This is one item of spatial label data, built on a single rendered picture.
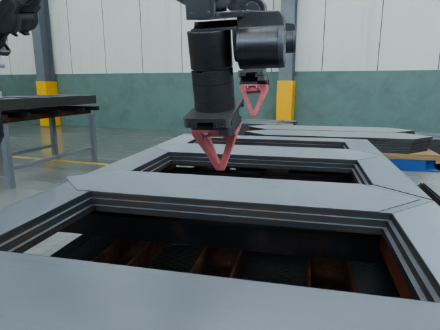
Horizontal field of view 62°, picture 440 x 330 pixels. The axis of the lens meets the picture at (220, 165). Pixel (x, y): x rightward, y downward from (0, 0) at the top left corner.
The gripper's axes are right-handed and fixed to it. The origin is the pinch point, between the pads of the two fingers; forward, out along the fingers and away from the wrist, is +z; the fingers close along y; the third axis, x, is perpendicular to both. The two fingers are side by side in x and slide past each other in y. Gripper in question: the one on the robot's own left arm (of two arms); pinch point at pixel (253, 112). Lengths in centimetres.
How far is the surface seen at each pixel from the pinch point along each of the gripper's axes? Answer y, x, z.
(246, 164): 20.1, 4.6, 12.1
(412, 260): -37, -26, 26
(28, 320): -59, 12, 28
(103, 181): -15.7, 30.6, 17.0
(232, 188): -14.6, 2.3, 17.9
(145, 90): 701, 347, -177
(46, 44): 696, 611, -299
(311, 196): -16.0, -13.4, 18.9
